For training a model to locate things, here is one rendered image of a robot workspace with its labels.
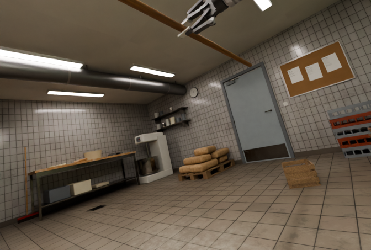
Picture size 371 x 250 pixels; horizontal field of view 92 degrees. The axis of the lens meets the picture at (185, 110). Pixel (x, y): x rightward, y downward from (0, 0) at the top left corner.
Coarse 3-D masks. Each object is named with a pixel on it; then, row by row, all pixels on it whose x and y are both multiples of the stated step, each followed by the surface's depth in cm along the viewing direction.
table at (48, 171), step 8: (128, 152) 486; (88, 160) 410; (96, 160) 422; (104, 160) 439; (112, 160) 453; (48, 168) 354; (56, 168) 363; (64, 168) 376; (72, 168) 386; (136, 168) 493; (32, 176) 388; (40, 176) 345; (136, 176) 490; (32, 184) 384; (112, 184) 437; (32, 192) 380; (88, 192) 396; (32, 200) 377; (40, 200) 334; (32, 208) 373; (40, 208) 331; (40, 216) 328
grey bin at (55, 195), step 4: (56, 188) 370; (60, 188) 370; (64, 188) 375; (68, 188) 380; (44, 192) 380; (48, 192) 359; (52, 192) 360; (56, 192) 364; (60, 192) 368; (64, 192) 373; (68, 192) 378; (44, 196) 380; (48, 196) 359; (52, 196) 358; (56, 196) 362; (60, 196) 366; (64, 196) 371; (68, 196) 376; (44, 200) 380; (48, 200) 359; (52, 200) 356; (56, 200) 360
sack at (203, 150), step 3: (204, 147) 396; (207, 147) 396; (210, 147) 410; (213, 147) 424; (195, 150) 402; (198, 150) 398; (201, 150) 395; (204, 150) 392; (207, 150) 391; (210, 150) 403; (213, 150) 420; (195, 153) 400; (198, 153) 397; (201, 153) 395; (204, 153) 393; (207, 153) 392
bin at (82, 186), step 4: (84, 180) 413; (88, 180) 411; (68, 184) 408; (72, 184) 390; (76, 184) 392; (80, 184) 397; (84, 184) 404; (88, 184) 409; (72, 188) 390; (76, 188) 390; (80, 188) 395; (84, 188) 401; (88, 188) 407; (72, 192) 390; (76, 192) 388; (80, 192) 393; (84, 192) 400
